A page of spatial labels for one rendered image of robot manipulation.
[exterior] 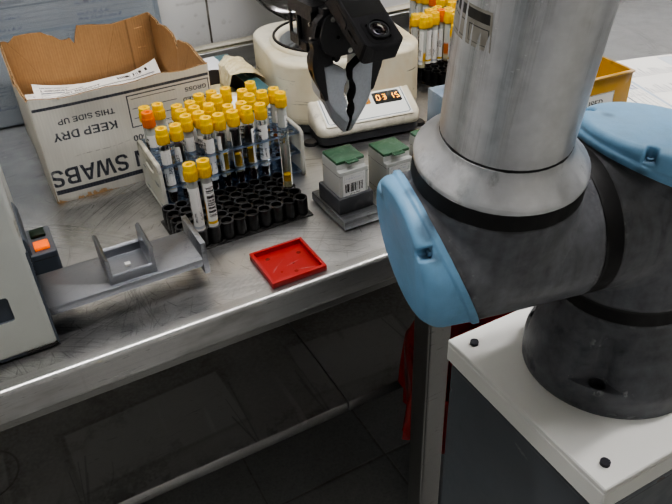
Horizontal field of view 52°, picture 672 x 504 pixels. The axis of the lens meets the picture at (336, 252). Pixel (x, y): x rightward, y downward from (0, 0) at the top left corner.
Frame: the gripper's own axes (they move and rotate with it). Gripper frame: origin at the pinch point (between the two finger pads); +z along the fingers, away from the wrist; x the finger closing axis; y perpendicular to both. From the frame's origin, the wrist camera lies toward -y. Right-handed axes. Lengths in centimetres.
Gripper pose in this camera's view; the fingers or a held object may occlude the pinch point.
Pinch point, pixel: (348, 123)
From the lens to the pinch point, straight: 83.7
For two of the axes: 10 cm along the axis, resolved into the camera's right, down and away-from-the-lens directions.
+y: -4.8, -4.9, 7.3
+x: -8.8, 3.1, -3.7
